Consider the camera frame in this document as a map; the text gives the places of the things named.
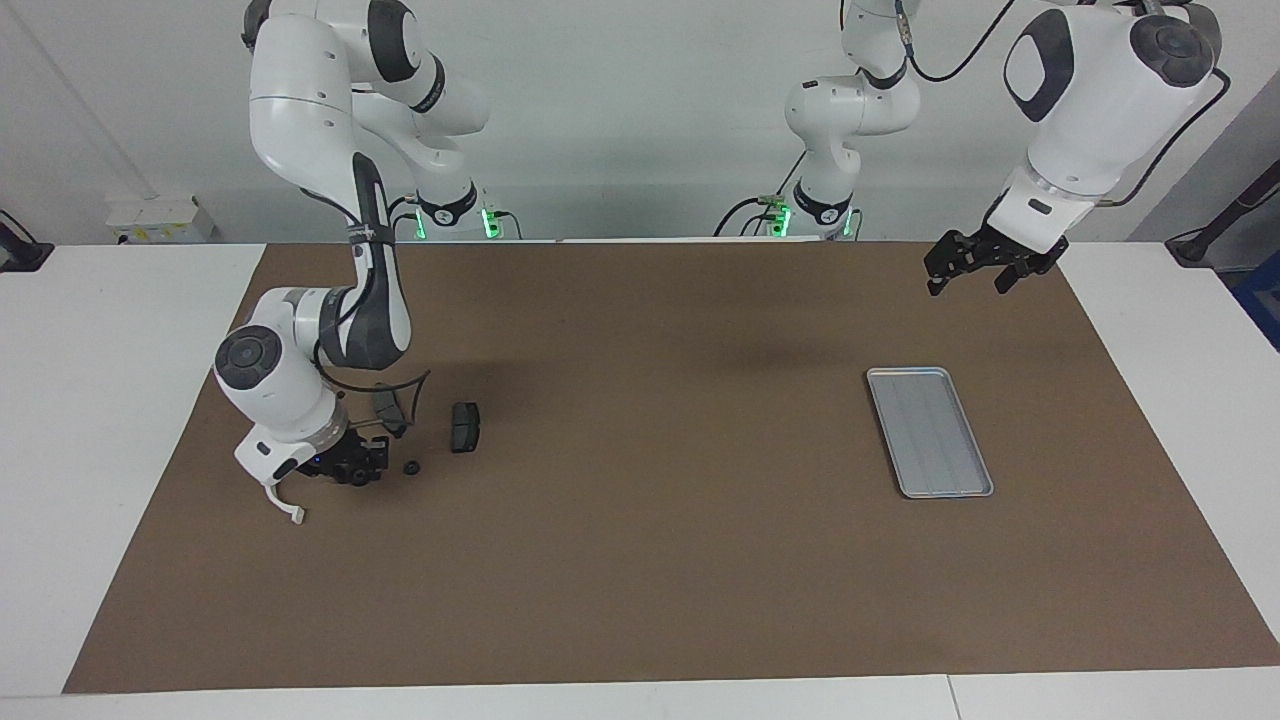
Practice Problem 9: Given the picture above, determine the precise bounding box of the white box with yellow labels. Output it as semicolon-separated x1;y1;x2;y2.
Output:
106;195;216;245

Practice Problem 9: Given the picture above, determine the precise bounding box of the curved dark grey brake pad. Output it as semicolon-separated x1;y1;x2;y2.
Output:
372;385;409;439

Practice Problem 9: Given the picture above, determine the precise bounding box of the white semicircular plastic bracket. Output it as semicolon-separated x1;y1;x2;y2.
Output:
262;482;306;526

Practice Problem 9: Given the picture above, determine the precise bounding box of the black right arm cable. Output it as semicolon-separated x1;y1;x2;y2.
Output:
300;190;433;441

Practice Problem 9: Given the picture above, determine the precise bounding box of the blue crate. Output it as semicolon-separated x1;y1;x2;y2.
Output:
1232;250;1280;351

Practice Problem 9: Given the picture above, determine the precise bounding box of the silver metal tray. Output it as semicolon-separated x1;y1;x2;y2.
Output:
866;367;995;500

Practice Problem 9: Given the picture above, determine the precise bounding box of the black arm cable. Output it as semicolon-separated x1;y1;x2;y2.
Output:
300;190;433;441
893;0;1231;208

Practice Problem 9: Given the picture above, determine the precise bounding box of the black stand with pole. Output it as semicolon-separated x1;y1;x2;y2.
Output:
1165;160;1280;269

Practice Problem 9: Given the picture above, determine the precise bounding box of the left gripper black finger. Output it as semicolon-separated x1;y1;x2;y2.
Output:
925;232;969;296
994;245;1069;295

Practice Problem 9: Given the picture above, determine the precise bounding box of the black clamp mount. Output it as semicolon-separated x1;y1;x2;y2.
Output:
0;210;54;273

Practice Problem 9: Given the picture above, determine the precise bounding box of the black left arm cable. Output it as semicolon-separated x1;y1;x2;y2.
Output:
893;0;1231;208

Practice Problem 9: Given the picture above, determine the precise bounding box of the brown table mat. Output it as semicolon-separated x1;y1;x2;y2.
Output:
62;240;1280;695

